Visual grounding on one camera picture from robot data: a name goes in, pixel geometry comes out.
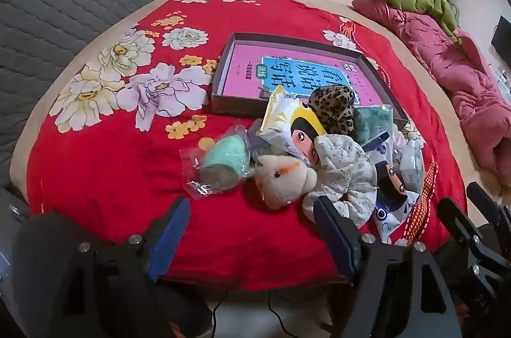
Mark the yellow cartoon face packet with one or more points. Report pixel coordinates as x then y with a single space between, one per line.
287 122

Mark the leopard print scrunchie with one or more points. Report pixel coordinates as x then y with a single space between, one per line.
333 106

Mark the pink quilt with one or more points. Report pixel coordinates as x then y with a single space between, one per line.
459 74

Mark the green tissue pack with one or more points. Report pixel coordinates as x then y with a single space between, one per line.
371 122

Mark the plush bunny purple dress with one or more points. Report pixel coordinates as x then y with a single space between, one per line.
279 182

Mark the white floral scrunchie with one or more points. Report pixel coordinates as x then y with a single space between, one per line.
343 166

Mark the blue cartoon face packet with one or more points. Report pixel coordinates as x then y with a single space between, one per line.
393 202

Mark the shallow grey cardboard box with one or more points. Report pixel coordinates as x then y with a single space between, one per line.
223 82

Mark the bagged mint green cloth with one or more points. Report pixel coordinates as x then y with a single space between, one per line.
225 158

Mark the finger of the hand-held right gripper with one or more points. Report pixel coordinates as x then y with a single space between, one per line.
485 202
455 218

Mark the pale plastic packet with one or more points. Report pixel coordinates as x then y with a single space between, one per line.
411 166

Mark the red floral blanket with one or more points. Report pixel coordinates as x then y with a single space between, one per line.
119 170

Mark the black television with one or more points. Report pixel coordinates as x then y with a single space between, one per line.
502 34

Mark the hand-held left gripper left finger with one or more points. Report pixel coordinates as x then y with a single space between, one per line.
171 238

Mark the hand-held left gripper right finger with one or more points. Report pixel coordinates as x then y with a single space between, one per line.
335 238

